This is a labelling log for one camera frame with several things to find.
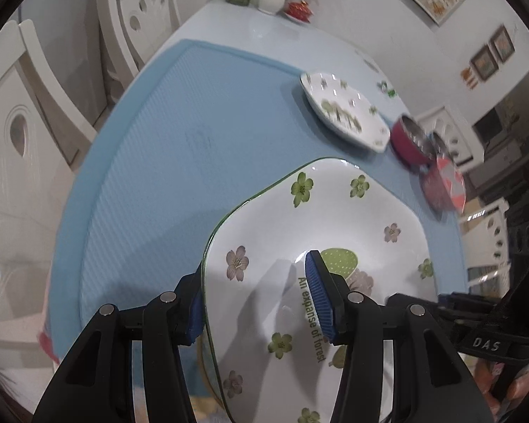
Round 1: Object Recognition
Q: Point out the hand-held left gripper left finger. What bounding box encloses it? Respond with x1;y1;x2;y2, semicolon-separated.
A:
34;264;204;423

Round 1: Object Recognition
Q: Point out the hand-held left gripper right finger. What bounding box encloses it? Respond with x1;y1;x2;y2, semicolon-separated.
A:
304;250;497;423

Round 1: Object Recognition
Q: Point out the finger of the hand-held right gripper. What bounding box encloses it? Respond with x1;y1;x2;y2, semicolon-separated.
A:
438;293;481;331

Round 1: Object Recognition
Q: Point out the large white floral plate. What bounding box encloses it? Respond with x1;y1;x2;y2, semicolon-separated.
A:
201;157;437;423

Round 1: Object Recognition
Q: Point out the coral steel-lined bowl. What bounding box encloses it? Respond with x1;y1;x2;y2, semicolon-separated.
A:
419;155;467;221

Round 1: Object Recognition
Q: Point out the crimson steel-lined bowl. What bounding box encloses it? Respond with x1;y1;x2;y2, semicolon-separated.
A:
390;115;437;172

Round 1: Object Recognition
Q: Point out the white floral tree-print plate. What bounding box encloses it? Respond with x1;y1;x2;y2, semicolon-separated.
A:
300;70;391;154

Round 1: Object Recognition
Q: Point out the white dining chair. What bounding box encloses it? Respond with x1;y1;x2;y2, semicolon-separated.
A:
461;198;512;292
96;0;181;100
416;106;474;172
0;20;98;283

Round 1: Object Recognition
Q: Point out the light blue table mat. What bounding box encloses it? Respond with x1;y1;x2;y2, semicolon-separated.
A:
48;39;466;401

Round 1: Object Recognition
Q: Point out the dark screen appliance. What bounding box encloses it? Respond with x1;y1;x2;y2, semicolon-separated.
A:
472;110;503;146

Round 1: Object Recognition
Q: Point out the small framed picture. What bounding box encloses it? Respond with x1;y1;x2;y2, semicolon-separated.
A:
489;26;514;62
469;44;499;81

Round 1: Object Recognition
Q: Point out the red ornament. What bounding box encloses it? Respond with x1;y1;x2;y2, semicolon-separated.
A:
284;0;314;23

